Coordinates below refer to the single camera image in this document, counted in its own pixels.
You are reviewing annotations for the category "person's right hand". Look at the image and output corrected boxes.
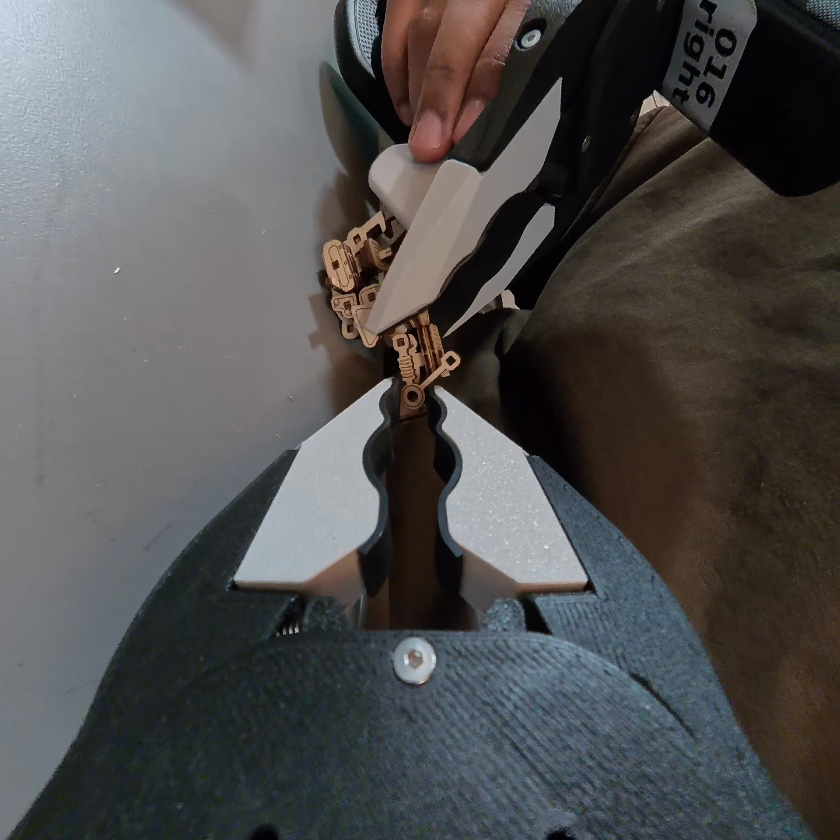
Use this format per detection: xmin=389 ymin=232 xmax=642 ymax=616
xmin=382 ymin=0 xmax=531 ymax=166

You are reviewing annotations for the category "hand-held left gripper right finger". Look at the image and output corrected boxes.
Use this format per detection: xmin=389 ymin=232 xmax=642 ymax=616
xmin=428 ymin=385 xmax=589 ymax=616

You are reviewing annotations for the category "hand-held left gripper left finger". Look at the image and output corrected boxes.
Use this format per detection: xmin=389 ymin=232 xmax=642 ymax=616
xmin=233 ymin=378 xmax=401 ymax=621

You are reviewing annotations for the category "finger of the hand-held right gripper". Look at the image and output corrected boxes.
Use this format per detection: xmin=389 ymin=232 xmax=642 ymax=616
xmin=434 ymin=197 xmax=559 ymax=339
xmin=365 ymin=77 xmax=565 ymax=336

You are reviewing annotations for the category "small wooden lever piece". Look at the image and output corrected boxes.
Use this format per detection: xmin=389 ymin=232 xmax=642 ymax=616
xmin=390 ymin=331 xmax=462 ymax=421

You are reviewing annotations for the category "wooden robot model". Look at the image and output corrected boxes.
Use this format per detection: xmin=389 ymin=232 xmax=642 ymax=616
xmin=320 ymin=210 xmax=454 ymax=382

